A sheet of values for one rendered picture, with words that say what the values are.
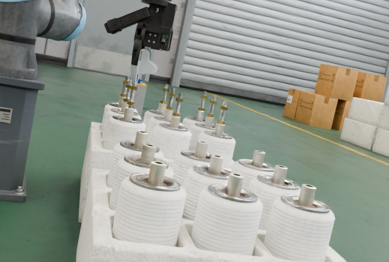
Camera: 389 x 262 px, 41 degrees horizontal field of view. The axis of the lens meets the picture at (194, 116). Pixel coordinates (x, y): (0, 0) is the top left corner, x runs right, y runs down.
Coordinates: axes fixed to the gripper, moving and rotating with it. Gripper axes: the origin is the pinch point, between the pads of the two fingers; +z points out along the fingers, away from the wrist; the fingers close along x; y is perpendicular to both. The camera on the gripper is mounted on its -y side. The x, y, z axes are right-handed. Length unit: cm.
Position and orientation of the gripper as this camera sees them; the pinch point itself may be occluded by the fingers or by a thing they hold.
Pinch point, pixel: (132, 79)
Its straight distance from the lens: 127.4
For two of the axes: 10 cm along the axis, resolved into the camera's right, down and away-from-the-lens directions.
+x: 0.6, -1.1, 9.9
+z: -2.0, 9.7, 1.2
